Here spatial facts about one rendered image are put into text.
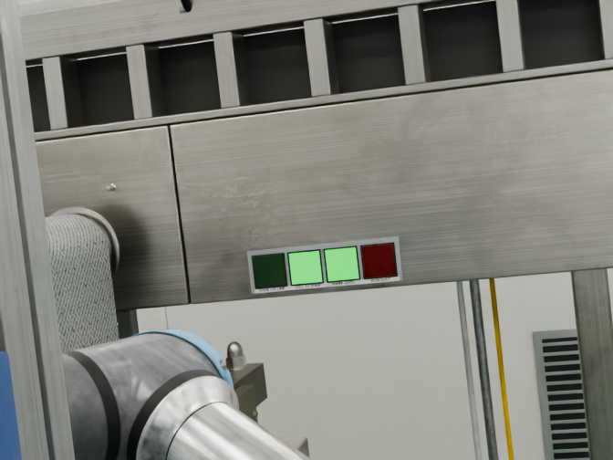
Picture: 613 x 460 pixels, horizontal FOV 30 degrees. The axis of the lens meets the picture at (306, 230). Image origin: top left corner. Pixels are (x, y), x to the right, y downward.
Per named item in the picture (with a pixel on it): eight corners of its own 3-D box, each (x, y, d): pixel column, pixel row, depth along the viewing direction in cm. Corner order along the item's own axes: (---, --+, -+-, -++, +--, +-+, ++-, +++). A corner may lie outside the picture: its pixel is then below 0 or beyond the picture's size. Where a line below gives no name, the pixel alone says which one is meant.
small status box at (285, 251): (251, 294, 186) (246, 251, 186) (252, 293, 187) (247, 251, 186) (402, 280, 180) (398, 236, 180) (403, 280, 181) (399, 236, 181)
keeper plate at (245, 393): (231, 473, 169) (222, 399, 168) (249, 454, 178) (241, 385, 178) (247, 472, 168) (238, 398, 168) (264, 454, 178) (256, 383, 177)
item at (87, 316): (58, 428, 161) (42, 297, 160) (122, 392, 183) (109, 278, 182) (62, 428, 160) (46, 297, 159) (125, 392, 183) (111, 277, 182)
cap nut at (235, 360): (223, 371, 187) (219, 344, 186) (229, 367, 190) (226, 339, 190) (244, 370, 186) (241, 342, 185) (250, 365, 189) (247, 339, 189)
